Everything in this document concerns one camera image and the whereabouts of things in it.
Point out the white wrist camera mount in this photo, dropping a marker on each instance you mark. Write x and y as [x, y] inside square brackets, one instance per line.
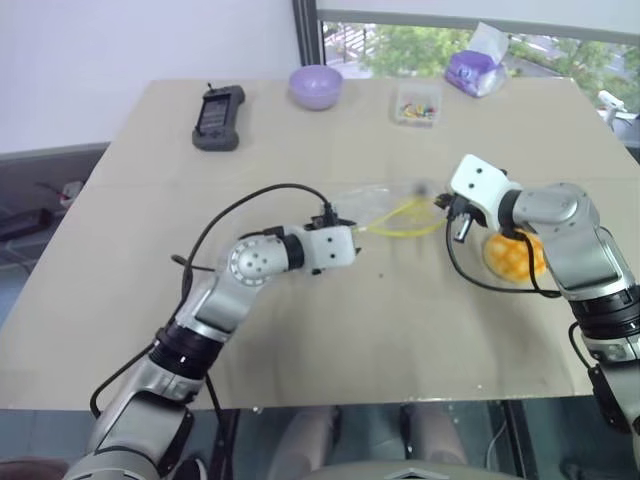
[480, 187]
[331, 248]

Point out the purple tissue pack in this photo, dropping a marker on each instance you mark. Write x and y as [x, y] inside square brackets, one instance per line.
[475, 67]

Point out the clear plastic zip bag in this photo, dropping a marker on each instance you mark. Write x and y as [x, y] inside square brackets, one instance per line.
[380, 205]

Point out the purple plastic bowl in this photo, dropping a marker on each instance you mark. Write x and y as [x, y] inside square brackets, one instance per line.
[316, 87]

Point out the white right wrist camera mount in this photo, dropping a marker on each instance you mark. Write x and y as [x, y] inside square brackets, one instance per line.
[480, 187]

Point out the black handheld controller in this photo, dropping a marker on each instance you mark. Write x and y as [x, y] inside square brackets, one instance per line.
[218, 117]

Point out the grey window frame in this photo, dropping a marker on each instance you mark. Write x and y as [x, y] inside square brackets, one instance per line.
[306, 30]

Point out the white device beside table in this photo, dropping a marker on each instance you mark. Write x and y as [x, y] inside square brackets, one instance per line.
[611, 101]

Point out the round orange snack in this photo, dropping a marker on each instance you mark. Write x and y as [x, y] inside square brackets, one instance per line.
[507, 260]

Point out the small white and red device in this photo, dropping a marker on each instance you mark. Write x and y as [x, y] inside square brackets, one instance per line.
[71, 190]

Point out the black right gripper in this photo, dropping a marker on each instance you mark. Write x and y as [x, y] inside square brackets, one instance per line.
[467, 210]

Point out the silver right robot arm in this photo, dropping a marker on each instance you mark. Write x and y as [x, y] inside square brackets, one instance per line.
[575, 240]

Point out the grey rounded shape under table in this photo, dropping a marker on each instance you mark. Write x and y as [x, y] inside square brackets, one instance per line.
[431, 437]
[310, 442]

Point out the clear box of coloured pins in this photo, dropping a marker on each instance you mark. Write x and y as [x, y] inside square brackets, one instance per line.
[416, 105]

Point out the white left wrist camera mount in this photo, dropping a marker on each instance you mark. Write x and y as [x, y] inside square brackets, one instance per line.
[331, 248]

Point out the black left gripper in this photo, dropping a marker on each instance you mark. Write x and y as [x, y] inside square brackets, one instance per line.
[325, 220]

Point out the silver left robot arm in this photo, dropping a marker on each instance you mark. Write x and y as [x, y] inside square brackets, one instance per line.
[250, 260]

